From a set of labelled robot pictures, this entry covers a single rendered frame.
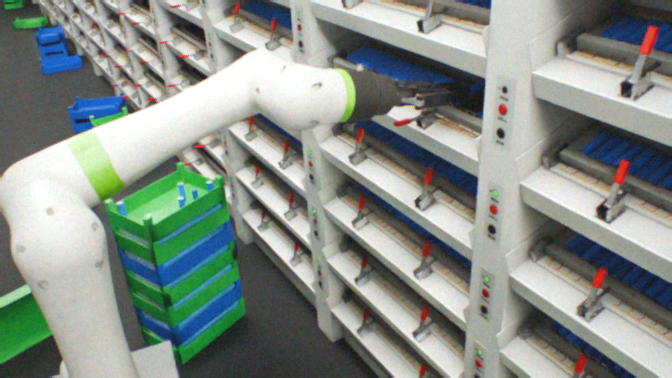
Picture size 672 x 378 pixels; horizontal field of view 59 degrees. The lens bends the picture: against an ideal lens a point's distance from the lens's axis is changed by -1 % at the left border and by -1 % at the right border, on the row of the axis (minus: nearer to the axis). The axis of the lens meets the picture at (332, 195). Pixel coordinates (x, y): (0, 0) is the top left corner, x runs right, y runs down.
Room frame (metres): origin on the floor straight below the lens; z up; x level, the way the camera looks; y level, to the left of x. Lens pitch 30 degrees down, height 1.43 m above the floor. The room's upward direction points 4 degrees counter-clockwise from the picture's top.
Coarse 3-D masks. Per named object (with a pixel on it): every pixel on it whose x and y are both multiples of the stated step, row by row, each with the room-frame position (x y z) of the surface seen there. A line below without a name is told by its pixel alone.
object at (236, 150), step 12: (216, 0) 2.11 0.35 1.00; (204, 12) 2.16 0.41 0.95; (204, 24) 2.17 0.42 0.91; (216, 36) 2.10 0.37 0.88; (216, 48) 2.10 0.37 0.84; (228, 48) 2.12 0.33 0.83; (216, 60) 2.11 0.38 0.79; (216, 72) 2.13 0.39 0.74; (228, 132) 2.10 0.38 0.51; (228, 144) 2.12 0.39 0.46; (240, 144) 2.12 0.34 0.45; (240, 156) 2.12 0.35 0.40; (228, 168) 2.16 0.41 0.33; (228, 180) 2.18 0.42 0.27; (240, 192) 2.11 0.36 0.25; (240, 216) 2.11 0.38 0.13; (240, 228) 2.13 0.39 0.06; (252, 240) 2.12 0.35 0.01
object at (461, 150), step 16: (352, 32) 1.55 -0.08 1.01; (336, 48) 1.53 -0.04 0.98; (352, 48) 1.55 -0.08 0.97; (320, 64) 1.50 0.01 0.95; (400, 112) 1.20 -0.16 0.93; (416, 112) 1.18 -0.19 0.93; (400, 128) 1.18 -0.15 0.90; (416, 128) 1.13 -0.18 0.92; (432, 128) 1.11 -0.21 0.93; (448, 128) 1.09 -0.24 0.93; (432, 144) 1.09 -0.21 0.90; (448, 144) 1.04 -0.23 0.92; (464, 144) 1.03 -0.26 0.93; (480, 144) 0.96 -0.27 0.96; (448, 160) 1.05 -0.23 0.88; (464, 160) 1.01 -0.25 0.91
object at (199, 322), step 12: (240, 288) 1.66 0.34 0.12; (228, 300) 1.61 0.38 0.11; (204, 312) 1.53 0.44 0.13; (216, 312) 1.57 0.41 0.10; (144, 324) 1.53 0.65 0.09; (156, 324) 1.49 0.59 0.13; (192, 324) 1.49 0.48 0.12; (204, 324) 1.52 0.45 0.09; (168, 336) 1.45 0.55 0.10; (180, 336) 1.44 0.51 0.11
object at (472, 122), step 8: (336, 64) 1.48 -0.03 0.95; (344, 64) 1.45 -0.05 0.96; (352, 64) 1.44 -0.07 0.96; (448, 104) 1.14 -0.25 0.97; (440, 112) 1.13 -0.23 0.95; (448, 112) 1.11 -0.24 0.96; (456, 112) 1.10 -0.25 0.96; (464, 112) 1.09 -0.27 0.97; (456, 120) 1.09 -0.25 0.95; (464, 120) 1.07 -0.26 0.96; (472, 120) 1.06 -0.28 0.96; (480, 120) 1.05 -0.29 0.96; (456, 128) 1.07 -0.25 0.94; (464, 128) 1.06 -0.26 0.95; (472, 128) 1.06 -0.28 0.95; (480, 128) 1.03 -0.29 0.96; (472, 136) 1.03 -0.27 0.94
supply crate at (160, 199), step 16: (176, 176) 1.76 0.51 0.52; (192, 176) 1.75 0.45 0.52; (144, 192) 1.66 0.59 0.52; (160, 192) 1.70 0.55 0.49; (176, 192) 1.72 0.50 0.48; (208, 192) 1.61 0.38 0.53; (224, 192) 1.66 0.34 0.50; (112, 208) 1.55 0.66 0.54; (128, 208) 1.61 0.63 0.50; (144, 208) 1.63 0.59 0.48; (160, 208) 1.62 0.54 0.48; (176, 208) 1.61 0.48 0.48; (192, 208) 1.56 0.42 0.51; (208, 208) 1.60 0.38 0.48; (112, 224) 1.55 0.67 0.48; (128, 224) 1.49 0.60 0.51; (144, 224) 1.44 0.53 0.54; (160, 224) 1.46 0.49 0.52; (176, 224) 1.50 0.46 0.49
